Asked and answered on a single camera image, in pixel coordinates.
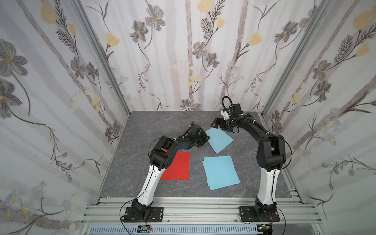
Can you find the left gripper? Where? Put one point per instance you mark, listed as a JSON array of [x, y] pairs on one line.
[[205, 136]]

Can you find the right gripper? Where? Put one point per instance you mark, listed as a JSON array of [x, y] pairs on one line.
[[222, 124]]

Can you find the light blue paper top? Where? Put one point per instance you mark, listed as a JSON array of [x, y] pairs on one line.
[[222, 169]]

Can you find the red paper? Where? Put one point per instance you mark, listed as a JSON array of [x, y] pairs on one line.
[[179, 169]]

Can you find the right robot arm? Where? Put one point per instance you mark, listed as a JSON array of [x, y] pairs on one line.
[[271, 156]]

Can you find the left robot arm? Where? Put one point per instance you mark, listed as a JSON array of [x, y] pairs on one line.
[[161, 158]]

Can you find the right circuit board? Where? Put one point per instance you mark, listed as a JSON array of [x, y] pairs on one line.
[[265, 229]]

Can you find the circuit board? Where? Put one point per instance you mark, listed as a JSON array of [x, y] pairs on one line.
[[265, 229], [144, 229]]

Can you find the left circuit board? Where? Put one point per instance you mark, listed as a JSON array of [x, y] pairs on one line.
[[144, 229]]

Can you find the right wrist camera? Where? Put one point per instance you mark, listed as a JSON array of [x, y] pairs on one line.
[[225, 113]]

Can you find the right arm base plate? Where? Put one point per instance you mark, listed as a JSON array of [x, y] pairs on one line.
[[250, 214]]

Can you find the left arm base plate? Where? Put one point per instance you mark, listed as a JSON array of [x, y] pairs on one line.
[[151, 214]]

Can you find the aluminium front rail frame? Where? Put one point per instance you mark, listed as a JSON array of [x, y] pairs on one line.
[[200, 216]]

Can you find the left corner aluminium post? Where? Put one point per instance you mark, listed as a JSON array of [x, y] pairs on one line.
[[100, 53]]

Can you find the corner aluminium post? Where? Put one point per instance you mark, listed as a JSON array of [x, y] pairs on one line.
[[311, 29], [100, 53]]

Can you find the right corner aluminium post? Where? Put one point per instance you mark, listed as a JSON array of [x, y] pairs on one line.
[[311, 29]]

